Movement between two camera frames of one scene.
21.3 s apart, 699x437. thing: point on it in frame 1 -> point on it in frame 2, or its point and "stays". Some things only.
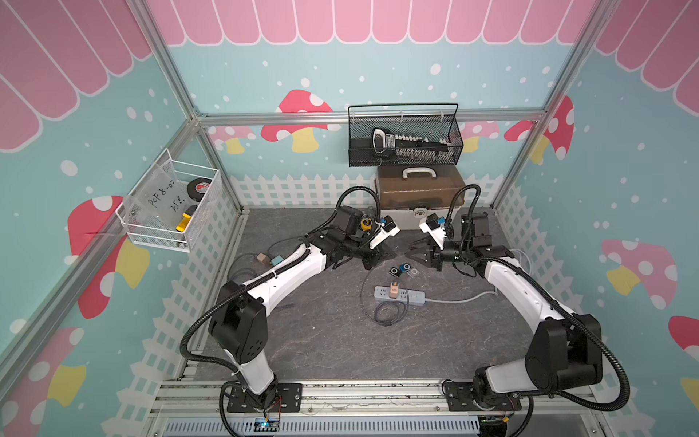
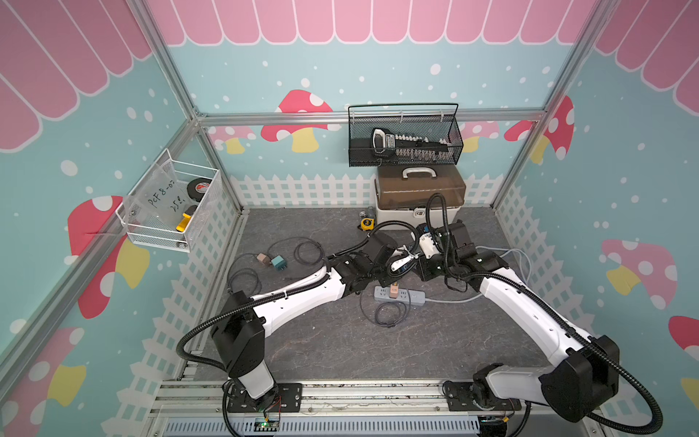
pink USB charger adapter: [394, 290] stays
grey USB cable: [375, 318] stays
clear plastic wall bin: [168, 207] stays
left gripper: [379, 251] -> [392, 276]
